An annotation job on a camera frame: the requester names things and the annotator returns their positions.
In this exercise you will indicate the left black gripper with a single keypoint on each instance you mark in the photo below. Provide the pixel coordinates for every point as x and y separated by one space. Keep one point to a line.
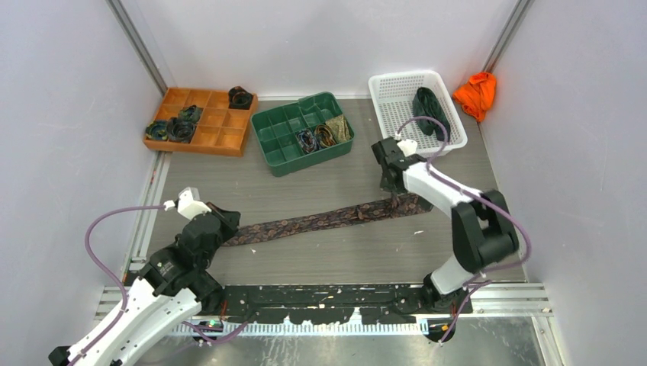
230 220

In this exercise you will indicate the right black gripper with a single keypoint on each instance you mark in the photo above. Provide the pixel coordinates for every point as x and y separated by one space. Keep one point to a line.
387 187

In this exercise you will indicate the brown paisley tie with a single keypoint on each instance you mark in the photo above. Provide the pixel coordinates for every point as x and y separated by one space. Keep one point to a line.
397 206

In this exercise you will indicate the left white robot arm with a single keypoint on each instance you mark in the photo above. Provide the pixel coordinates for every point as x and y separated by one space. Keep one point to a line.
171 287

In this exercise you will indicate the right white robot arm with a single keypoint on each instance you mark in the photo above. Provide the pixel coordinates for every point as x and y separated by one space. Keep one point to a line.
482 233

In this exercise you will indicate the white plastic basket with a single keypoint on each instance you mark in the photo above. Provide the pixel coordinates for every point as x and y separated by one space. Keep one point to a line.
392 96

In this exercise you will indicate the dark green tie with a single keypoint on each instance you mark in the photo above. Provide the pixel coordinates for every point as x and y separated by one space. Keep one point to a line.
426 104

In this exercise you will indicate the rolled olive gold tie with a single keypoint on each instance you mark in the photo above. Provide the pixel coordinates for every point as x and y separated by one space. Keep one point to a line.
339 128

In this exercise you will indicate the rolled orange brown tie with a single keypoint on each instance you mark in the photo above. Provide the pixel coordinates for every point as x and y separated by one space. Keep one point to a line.
324 136

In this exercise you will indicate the rolled colourful striped tie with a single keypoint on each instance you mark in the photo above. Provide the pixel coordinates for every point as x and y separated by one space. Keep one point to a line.
307 141

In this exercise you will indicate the orange cloth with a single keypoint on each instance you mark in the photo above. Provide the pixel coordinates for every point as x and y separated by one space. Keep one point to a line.
476 96

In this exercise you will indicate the rolled dark grey tie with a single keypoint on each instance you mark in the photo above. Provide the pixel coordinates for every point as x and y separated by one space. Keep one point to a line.
179 130

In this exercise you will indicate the orange compartment tray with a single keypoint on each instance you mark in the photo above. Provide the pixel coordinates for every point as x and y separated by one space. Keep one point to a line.
220 130

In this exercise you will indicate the rolled blue green tie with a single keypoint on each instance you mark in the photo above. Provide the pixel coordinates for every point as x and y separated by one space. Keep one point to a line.
157 131

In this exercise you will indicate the green compartment tray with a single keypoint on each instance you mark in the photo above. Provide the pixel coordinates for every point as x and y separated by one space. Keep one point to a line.
275 130

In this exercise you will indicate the rolled green patterned tie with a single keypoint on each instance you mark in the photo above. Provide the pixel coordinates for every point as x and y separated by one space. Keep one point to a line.
191 114

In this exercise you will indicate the rolled black tie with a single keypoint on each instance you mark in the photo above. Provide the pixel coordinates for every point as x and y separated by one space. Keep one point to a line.
239 98

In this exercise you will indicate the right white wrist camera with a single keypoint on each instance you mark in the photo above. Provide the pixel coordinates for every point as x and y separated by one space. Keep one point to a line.
407 146

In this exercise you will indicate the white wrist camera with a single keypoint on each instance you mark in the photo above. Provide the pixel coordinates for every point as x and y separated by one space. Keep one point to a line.
187 204
407 146

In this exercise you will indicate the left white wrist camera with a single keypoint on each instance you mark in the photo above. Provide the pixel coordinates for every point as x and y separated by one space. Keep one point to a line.
187 204

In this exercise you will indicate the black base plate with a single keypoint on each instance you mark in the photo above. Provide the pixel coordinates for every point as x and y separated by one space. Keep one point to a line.
323 304

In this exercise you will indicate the right aluminium corner post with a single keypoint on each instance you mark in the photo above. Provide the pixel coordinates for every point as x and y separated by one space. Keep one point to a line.
508 32

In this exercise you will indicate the aluminium corner post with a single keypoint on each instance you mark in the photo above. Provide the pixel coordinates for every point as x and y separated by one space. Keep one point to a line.
133 35
508 32

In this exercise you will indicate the aluminium front rail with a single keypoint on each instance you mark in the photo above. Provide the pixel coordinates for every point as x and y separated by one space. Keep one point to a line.
497 300

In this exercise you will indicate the left aluminium corner post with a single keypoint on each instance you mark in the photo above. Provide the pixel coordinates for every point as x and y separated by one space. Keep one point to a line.
133 35

